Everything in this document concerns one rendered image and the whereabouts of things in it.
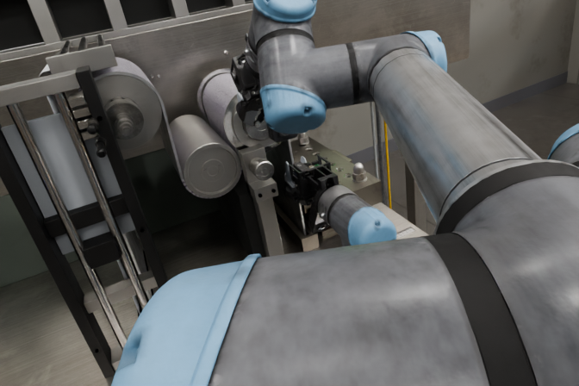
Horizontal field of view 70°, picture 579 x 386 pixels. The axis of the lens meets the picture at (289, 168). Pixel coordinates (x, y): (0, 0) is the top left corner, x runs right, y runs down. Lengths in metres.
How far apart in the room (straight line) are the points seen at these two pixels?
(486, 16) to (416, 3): 2.67
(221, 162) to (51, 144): 0.32
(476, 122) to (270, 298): 0.20
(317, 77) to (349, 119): 2.78
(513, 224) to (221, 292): 0.12
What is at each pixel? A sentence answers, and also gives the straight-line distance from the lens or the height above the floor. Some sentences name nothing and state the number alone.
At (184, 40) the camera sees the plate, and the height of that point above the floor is 1.40.
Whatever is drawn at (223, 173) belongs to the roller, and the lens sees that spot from 0.88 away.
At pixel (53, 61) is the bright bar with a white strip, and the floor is 1.45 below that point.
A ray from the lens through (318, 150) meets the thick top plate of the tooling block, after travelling 1.23.
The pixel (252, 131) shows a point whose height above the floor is 1.24.
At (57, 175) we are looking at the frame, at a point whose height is 1.29.
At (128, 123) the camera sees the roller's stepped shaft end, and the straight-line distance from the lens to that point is 0.71.
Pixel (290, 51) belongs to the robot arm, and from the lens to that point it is 0.51.
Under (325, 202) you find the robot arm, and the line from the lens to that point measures 0.76.
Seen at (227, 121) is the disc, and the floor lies 1.27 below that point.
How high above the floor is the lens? 1.52
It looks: 25 degrees down
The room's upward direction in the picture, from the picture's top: 10 degrees counter-clockwise
